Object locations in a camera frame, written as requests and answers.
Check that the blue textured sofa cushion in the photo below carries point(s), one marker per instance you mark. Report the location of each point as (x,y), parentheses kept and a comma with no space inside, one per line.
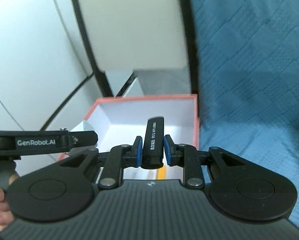
(248,56)

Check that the white black folding chair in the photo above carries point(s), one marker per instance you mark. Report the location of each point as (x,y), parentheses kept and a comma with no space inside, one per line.
(129,48)

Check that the person's left hand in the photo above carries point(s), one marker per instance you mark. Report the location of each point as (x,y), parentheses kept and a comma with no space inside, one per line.
(0,202)

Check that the black lighter with print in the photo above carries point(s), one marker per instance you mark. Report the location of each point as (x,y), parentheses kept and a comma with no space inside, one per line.
(153,146)

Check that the yellow handled screwdriver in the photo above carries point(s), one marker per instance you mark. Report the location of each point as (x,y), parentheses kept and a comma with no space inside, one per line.
(161,173)

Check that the pink storage box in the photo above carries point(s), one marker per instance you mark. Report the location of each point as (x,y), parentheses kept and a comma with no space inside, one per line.
(120,120)

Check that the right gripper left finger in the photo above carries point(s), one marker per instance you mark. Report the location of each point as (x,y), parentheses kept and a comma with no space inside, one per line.
(132,154)

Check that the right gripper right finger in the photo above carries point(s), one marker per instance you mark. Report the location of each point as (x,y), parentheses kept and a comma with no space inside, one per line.
(174,153)

